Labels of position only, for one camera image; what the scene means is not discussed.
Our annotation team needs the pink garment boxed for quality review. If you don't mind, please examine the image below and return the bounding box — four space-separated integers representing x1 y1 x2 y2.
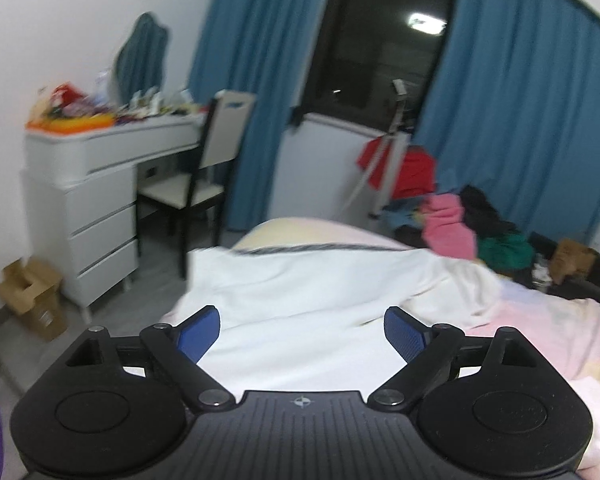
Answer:
422 193 481 261

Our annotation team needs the small brown box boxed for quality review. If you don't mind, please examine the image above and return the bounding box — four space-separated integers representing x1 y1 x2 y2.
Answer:
549 239 599 285

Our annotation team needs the dressing table mirror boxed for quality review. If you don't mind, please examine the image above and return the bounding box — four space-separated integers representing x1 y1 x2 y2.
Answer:
112 11 171 107

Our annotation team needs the bed with pastel blanket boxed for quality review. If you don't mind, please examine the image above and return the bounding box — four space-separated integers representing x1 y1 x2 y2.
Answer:
159 217 600 476

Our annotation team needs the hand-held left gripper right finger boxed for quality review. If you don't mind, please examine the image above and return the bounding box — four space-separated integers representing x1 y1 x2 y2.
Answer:
367 305 542 415

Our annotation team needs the white dressing table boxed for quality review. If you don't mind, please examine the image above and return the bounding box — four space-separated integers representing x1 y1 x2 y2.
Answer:
22 112 212 324

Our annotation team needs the black garment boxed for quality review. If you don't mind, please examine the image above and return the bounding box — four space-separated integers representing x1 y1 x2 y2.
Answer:
459 184 522 242

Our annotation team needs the blue curtain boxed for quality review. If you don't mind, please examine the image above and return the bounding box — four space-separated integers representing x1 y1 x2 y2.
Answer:
412 0 600 250
187 0 342 234

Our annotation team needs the pile of colourful packets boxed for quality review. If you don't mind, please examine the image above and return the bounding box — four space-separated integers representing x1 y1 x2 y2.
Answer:
26 81 119 134

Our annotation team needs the white garment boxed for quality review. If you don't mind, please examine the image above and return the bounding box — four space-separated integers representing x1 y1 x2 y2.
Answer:
172 244 507 402

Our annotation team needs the red garment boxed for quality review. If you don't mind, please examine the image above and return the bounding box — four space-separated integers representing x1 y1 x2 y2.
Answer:
357 137 439 202

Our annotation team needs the blue garment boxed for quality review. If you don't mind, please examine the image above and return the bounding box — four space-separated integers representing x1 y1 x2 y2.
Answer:
382 199 432 234

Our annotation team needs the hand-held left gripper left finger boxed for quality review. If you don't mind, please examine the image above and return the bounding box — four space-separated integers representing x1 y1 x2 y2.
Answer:
66 305 234 409

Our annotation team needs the green garment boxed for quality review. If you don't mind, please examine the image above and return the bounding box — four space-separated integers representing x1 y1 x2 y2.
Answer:
477 232 536 275

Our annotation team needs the light pink cloth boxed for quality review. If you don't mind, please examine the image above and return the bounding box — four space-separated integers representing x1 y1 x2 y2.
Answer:
570 374 600 472

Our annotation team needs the open cardboard box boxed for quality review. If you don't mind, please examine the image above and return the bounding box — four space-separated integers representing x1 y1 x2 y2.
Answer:
0 257 69 344

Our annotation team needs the black and white chair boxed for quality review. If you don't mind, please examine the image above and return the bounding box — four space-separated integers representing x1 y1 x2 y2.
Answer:
136 89 259 281

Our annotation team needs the row of small bottles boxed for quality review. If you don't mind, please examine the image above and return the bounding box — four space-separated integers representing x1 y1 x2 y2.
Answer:
117 87 207 122

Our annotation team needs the white clothes stand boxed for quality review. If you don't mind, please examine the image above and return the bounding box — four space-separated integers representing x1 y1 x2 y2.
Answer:
340 79 412 219

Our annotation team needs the dark window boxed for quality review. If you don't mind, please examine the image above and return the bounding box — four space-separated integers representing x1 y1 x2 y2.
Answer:
300 0 464 135

